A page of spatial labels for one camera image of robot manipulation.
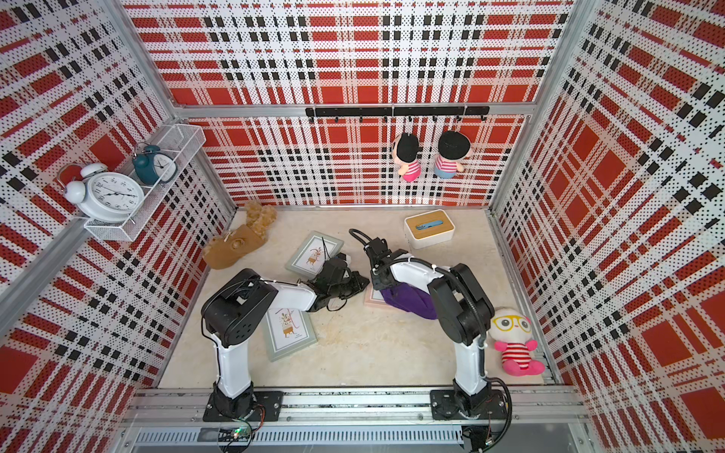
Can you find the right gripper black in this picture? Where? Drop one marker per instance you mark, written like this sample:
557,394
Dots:
378,284

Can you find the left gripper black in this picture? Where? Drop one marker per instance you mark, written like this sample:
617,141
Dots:
357,279

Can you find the pink picture frame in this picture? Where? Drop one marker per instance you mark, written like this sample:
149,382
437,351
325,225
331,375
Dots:
375,300

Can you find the green picture frame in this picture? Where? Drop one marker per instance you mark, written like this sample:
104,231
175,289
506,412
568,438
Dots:
310,256
286,332

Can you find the purple cloth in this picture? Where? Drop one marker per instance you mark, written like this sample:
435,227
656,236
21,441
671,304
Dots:
410,299

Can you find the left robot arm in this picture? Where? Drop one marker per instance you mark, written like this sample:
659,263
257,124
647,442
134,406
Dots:
230,317

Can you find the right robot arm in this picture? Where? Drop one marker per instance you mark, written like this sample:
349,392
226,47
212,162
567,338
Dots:
453,297

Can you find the white tissue box wooden lid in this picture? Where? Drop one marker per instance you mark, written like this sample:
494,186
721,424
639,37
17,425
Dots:
428,229

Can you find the doll with pink clothes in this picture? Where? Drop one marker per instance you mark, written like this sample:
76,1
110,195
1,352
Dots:
405,154

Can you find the brown plush toy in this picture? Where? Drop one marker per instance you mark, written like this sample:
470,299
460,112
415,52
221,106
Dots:
225,250

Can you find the doll with blue clothes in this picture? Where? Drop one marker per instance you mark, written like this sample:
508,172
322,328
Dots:
453,147

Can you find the white pink plush toy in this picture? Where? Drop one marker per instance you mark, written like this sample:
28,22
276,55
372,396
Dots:
511,333

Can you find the green circuit board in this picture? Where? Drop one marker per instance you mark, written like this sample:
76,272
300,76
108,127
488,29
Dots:
233,435

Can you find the teal alarm clock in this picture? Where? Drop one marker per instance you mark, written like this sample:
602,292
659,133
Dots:
152,166

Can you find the white alarm clock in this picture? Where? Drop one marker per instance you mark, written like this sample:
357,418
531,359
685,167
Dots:
103,195

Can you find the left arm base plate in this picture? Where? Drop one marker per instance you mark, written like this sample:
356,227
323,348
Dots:
250,405

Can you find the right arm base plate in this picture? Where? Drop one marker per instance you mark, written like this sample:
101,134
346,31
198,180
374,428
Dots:
455,404

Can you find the black hook rail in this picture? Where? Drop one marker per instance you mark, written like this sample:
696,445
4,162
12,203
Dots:
392,111

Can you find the white wire shelf basket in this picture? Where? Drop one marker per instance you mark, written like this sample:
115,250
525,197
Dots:
179,142

